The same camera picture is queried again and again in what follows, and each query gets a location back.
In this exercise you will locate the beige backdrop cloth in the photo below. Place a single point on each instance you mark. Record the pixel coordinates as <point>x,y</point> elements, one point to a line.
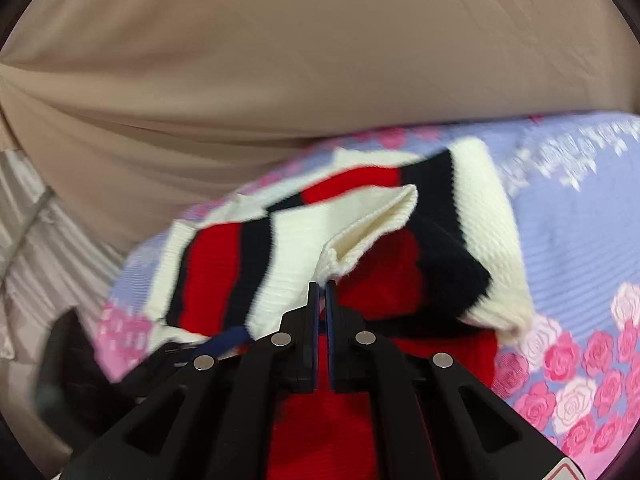
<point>300,60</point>

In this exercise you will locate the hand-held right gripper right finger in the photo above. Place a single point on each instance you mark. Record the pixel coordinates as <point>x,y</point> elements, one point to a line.
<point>345,355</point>

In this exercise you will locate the silver grey curtain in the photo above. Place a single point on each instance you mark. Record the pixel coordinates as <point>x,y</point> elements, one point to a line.
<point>40,270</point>

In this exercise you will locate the pink purple floral bed sheet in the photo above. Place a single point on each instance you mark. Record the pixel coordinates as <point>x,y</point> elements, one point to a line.
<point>575,240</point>

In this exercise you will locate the white red black knit sweater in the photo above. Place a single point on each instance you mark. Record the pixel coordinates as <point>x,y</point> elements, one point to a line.
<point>360,200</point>

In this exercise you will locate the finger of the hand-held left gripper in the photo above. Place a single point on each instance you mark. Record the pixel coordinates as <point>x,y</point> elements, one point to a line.
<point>225,340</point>

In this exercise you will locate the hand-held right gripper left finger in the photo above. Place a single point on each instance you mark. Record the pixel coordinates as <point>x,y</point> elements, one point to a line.
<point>299,355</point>

